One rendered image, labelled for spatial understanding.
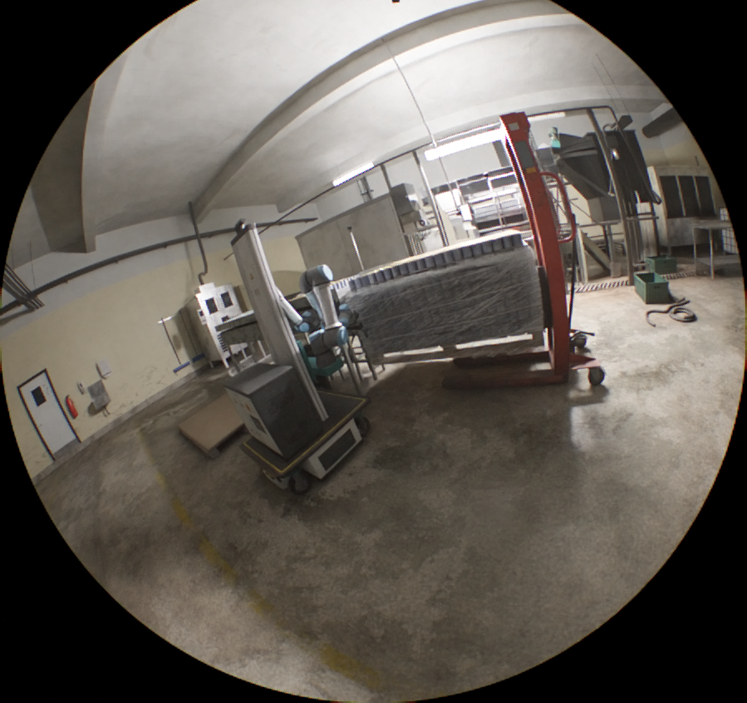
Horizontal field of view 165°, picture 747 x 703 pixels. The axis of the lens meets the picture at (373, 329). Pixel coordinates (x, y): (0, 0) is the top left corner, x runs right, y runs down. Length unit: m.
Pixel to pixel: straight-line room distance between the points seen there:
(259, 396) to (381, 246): 3.94
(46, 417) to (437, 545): 8.09
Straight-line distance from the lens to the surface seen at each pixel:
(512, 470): 1.65
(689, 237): 8.47
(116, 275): 8.13
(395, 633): 1.34
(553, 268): 1.94
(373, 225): 4.98
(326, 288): 1.67
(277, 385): 1.58
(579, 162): 5.52
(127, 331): 7.84
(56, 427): 8.15
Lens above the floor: 1.29
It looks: 15 degrees down
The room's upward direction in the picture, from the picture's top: 18 degrees counter-clockwise
